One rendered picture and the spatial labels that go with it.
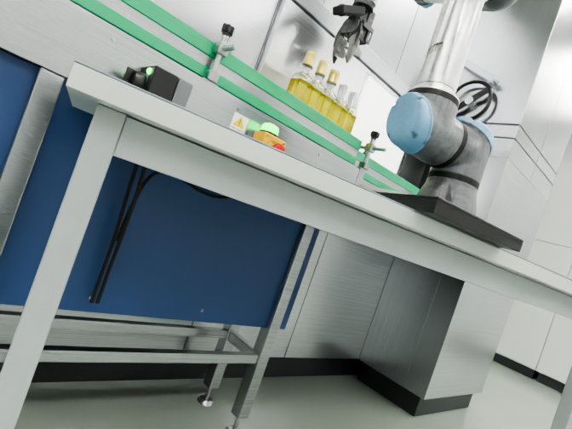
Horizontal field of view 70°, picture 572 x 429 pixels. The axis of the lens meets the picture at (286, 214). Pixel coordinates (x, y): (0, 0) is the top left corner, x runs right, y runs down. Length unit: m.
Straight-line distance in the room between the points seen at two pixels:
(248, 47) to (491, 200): 1.26
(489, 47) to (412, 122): 1.53
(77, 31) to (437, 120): 0.70
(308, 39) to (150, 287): 0.97
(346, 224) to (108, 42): 0.55
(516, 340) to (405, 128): 4.01
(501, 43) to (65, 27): 1.99
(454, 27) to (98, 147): 0.77
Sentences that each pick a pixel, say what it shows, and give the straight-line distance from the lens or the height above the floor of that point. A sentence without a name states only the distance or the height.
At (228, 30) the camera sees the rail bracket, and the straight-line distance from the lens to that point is 0.98.
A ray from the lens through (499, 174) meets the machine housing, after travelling 2.08.
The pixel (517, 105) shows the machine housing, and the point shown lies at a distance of 2.19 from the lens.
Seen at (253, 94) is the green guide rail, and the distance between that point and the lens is 1.04.
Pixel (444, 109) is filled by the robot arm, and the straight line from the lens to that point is 0.94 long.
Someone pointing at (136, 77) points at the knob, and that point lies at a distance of 0.82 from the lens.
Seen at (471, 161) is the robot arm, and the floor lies 0.91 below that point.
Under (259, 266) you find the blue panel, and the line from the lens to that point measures 1.15.
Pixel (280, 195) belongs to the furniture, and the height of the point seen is 0.69.
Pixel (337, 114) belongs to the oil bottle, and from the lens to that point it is 1.40.
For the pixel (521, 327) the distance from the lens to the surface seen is 4.78.
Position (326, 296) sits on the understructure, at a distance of 1.85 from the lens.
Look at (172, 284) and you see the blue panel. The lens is 1.02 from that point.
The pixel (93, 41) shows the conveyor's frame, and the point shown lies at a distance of 0.87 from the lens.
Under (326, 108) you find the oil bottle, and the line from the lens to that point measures 1.36.
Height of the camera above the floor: 0.65
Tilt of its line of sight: 1 degrees up
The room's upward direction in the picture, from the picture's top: 19 degrees clockwise
